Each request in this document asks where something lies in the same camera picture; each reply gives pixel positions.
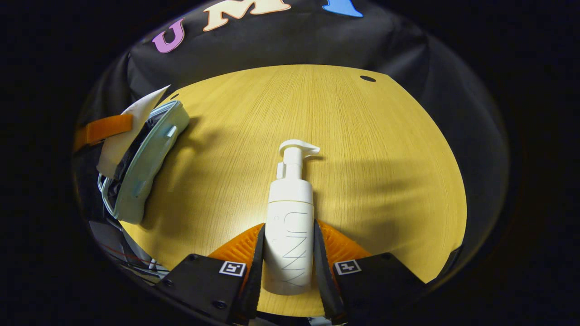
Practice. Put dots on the light blue suitcase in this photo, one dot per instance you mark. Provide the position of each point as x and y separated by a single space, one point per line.
149 167

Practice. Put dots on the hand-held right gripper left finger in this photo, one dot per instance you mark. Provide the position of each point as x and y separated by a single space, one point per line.
258 271

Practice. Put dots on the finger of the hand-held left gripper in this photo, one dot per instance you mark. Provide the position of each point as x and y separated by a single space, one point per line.
108 127

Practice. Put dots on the white skin care tube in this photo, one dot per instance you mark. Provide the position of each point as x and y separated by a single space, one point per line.
131 127

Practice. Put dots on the white pump bottle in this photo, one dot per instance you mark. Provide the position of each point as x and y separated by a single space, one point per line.
290 226

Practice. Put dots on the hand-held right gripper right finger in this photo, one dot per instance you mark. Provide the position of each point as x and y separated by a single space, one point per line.
322 280

